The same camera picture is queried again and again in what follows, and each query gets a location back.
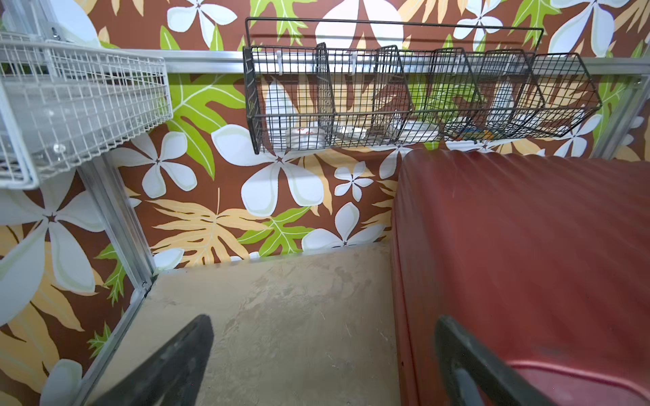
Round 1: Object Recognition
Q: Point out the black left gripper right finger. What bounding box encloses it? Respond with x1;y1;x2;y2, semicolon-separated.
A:
434;316;555;405

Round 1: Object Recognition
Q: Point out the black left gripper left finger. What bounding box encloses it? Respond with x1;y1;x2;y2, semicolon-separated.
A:
93;315;214;405

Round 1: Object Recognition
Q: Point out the red hard-shell suitcase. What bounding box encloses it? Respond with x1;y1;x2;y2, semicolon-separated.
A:
391;150;649;405

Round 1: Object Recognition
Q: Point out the white wire basket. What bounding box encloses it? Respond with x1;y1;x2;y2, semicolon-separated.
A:
1;32;172;189

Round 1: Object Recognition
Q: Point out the black wire basket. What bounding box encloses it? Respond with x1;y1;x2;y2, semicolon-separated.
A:
242;17;602;154

